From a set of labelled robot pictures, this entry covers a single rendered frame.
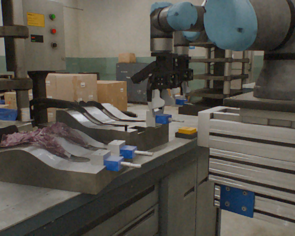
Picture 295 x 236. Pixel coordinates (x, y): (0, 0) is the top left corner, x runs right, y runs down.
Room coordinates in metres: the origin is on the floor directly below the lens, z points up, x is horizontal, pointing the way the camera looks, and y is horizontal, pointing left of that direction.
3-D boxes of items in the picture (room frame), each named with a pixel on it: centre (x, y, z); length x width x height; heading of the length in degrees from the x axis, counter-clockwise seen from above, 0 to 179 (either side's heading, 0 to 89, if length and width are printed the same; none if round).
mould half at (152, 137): (1.23, 0.19, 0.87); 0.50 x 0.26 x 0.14; 56
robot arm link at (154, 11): (1.01, -0.05, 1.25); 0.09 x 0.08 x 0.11; 24
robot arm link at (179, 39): (1.48, -0.16, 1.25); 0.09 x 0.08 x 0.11; 64
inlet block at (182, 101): (1.46, -0.17, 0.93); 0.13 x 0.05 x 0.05; 36
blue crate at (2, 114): (4.46, 2.30, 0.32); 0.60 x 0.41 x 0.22; 64
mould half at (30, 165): (0.89, 0.32, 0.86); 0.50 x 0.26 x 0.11; 73
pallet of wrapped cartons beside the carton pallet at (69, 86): (5.34, 1.54, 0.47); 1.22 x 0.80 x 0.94; 62
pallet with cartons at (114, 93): (6.27, 1.14, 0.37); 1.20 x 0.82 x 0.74; 66
